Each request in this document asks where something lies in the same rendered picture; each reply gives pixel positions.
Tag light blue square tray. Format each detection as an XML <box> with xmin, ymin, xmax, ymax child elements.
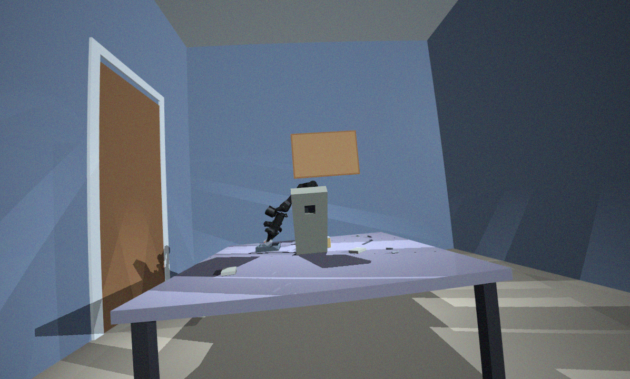
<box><xmin>255</xmin><ymin>243</ymin><xmax>281</xmax><ymax>252</ymax></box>

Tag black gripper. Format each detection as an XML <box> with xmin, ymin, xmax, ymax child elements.
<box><xmin>265</xmin><ymin>220</ymin><xmax>282</xmax><ymax>242</ymax></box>

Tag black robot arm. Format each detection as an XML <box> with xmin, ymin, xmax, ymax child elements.
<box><xmin>264</xmin><ymin>181</ymin><xmax>318</xmax><ymax>228</ymax></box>

